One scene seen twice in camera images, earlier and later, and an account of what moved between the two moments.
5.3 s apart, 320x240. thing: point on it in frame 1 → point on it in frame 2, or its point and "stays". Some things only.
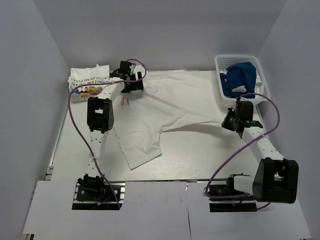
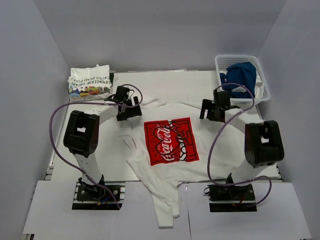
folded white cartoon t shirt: x=83 y=75 stays
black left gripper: x=137 y=85 → x=134 y=111
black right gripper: x=225 y=124 → x=207 y=104
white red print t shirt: x=170 y=99 → x=170 y=142
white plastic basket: x=222 y=62 stays
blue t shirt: x=238 y=74 stays
